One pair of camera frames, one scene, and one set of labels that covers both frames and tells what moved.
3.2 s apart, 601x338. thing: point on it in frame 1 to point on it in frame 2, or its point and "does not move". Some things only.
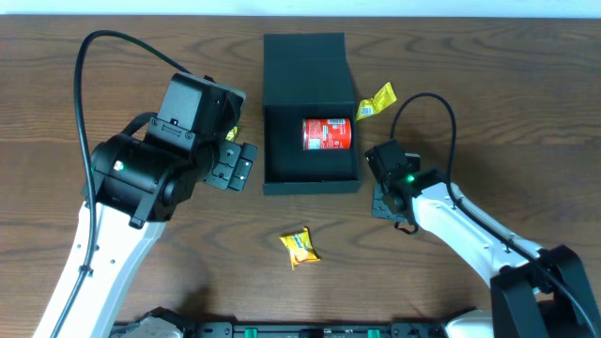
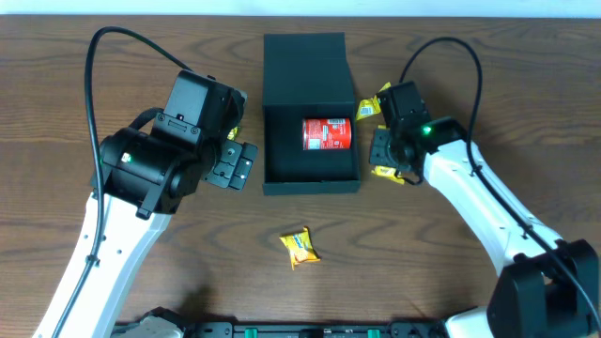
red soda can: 327,134 does not move
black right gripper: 381,207 to 380,151
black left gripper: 233,166 does not move
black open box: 307,76 does not move
